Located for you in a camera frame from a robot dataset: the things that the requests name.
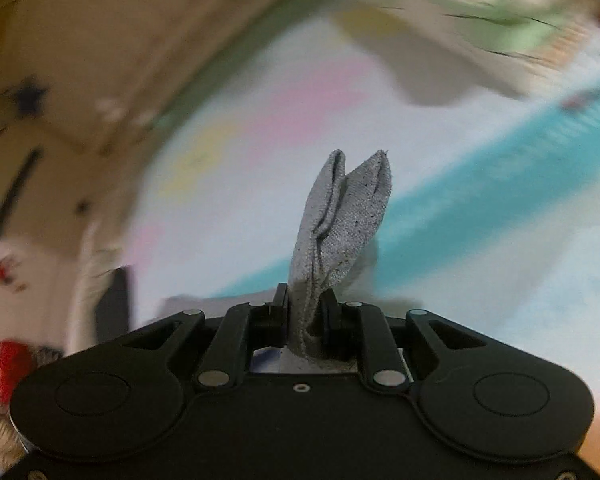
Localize grey pants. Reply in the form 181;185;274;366
286;149;395;361

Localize wooden headboard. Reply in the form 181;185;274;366
0;0;331;161

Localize floral bed sheet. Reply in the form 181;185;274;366
124;0;600;411

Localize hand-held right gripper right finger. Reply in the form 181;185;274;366
320;291;487;392

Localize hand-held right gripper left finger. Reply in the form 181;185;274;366
122;282;289;392

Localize cream floral folded quilt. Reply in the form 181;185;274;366
330;0;600;107

